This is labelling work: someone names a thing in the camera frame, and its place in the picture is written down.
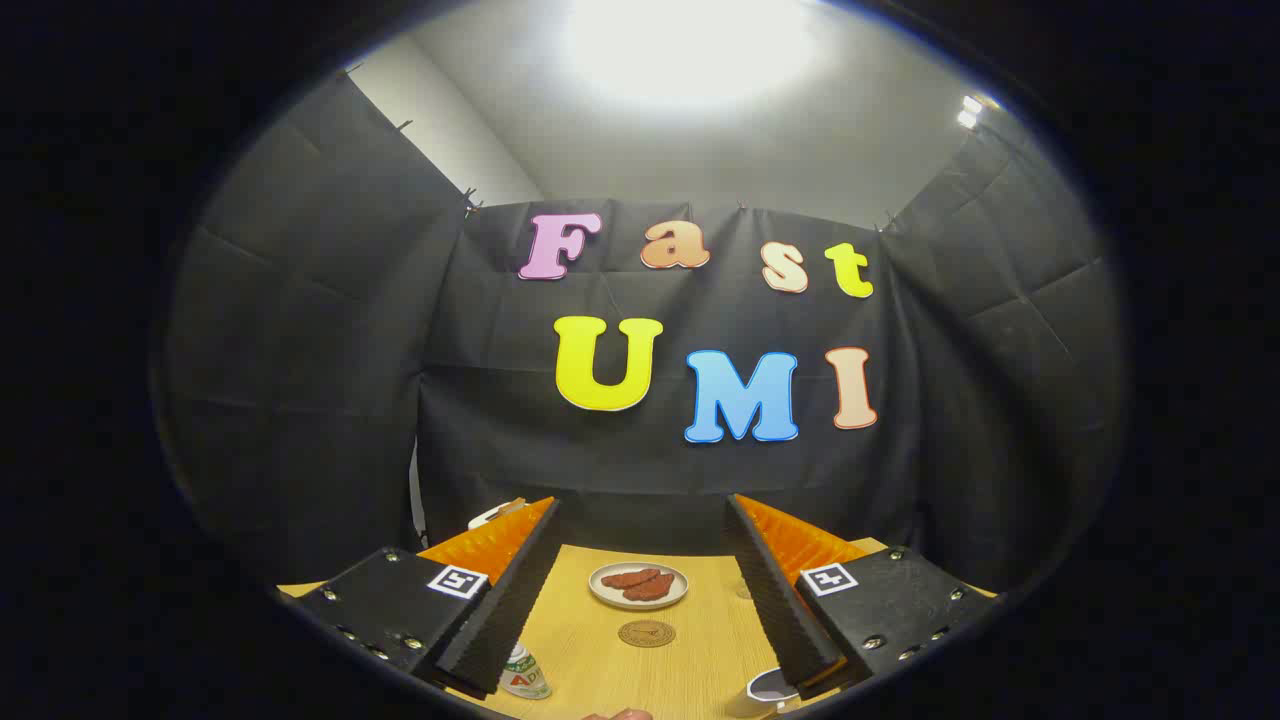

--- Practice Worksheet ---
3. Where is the black backdrop cloth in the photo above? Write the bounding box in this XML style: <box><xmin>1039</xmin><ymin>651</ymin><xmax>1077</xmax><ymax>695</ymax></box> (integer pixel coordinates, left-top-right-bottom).
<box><xmin>160</xmin><ymin>70</ymin><xmax>1126</xmax><ymax>591</ymax></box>

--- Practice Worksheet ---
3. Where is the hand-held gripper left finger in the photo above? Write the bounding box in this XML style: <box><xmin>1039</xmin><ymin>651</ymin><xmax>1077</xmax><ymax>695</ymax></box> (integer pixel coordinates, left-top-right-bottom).
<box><xmin>295</xmin><ymin>495</ymin><xmax>563</xmax><ymax>701</ymax></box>

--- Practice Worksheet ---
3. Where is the white toaster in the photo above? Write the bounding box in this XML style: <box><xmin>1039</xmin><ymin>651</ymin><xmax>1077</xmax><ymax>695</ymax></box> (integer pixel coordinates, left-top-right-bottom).
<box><xmin>468</xmin><ymin>500</ymin><xmax>528</xmax><ymax>531</ymax></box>

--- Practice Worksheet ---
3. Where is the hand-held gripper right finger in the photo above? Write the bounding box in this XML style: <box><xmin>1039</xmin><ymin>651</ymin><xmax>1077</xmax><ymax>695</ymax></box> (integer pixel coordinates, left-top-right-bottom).
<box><xmin>724</xmin><ymin>492</ymin><xmax>1001</xmax><ymax>701</ymax></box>

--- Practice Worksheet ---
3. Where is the wooden table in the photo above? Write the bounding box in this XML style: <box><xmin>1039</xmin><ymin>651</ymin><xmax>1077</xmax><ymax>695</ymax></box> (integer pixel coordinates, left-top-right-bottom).
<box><xmin>278</xmin><ymin>537</ymin><xmax>1001</xmax><ymax>720</ymax></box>

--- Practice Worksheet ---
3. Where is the bright ceiling light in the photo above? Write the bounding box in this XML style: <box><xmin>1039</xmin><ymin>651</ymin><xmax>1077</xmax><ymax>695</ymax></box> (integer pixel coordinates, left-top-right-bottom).
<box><xmin>560</xmin><ymin>0</ymin><xmax>831</xmax><ymax>111</ymax></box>

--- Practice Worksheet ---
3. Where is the white cup wooden handle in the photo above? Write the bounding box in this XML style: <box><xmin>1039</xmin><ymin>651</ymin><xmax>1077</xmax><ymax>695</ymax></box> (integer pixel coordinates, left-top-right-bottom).
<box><xmin>728</xmin><ymin>666</ymin><xmax>801</xmax><ymax>719</ymax></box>

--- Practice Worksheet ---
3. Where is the white juice bottle green label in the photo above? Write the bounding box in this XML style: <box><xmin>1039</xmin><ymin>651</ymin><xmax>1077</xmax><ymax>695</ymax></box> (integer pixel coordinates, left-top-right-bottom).
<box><xmin>500</xmin><ymin>643</ymin><xmax>553</xmax><ymax>701</ymax></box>

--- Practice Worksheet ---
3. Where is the white round plate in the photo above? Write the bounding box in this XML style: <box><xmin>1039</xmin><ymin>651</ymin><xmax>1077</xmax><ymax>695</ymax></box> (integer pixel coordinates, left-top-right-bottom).
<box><xmin>588</xmin><ymin>562</ymin><xmax>690</xmax><ymax>611</ymax></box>

